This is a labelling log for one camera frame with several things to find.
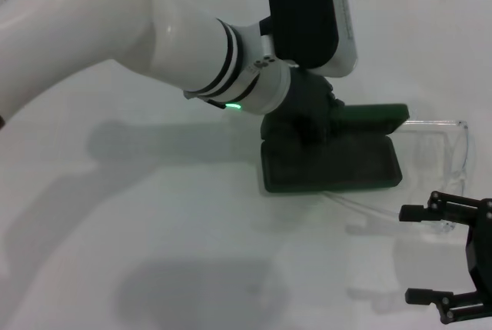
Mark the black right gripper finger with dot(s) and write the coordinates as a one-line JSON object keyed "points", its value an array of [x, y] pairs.
{"points": [[453, 305], [446, 210]]}

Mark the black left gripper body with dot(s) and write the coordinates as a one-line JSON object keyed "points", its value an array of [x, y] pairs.
{"points": [[307, 99]]}

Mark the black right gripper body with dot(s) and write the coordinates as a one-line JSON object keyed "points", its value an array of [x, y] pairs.
{"points": [[482, 253]]}

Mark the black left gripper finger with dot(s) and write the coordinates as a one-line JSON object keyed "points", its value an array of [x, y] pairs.
{"points": [[336, 104]]}

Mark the clear white glasses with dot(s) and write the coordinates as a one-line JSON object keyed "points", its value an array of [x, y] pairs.
{"points": [[459, 153]]}

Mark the green glasses case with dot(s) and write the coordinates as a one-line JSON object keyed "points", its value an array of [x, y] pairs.
{"points": [[330, 168]]}

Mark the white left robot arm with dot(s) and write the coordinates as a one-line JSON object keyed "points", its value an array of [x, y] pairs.
{"points": [[96, 37]]}

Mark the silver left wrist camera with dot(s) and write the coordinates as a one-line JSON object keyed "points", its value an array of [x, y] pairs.
{"points": [[303, 14]]}

